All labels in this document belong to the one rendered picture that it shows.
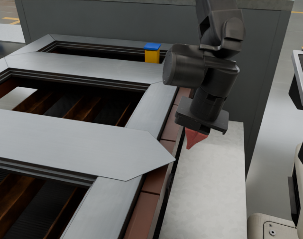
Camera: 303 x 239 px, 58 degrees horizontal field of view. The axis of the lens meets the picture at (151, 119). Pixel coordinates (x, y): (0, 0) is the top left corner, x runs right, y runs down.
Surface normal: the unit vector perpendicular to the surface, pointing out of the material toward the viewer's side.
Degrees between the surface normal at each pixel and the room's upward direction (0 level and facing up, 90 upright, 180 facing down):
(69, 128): 0
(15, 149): 0
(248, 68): 90
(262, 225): 0
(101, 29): 90
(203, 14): 90
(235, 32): 52
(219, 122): 14
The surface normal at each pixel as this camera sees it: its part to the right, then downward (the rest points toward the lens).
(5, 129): 0.00, -0.83
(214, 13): 0.23, -0.09
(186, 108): 0.23, -0.77
